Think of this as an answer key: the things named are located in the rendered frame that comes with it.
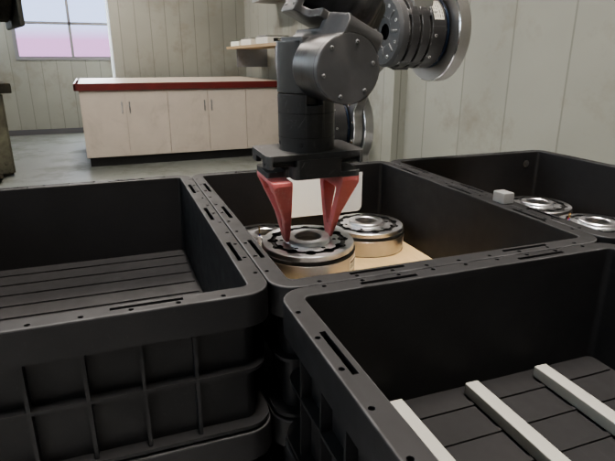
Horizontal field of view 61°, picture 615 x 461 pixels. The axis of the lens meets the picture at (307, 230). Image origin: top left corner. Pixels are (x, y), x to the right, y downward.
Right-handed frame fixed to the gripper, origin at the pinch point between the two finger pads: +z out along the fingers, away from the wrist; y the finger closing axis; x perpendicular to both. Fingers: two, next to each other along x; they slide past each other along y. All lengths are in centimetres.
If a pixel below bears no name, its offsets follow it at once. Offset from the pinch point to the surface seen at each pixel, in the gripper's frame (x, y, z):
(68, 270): 15.4, -26.3, 7.1
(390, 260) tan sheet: 4.8, 13.0, 7.4
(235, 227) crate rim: -5.3, -8.9, -3.2
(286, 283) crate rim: -19.0, -8.2, -3.5
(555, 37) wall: 171, 192, -21
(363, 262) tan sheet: 5.1, 9.4, 7.3
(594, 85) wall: 143, 193, 1
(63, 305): 5.0, -25.9, 6.8
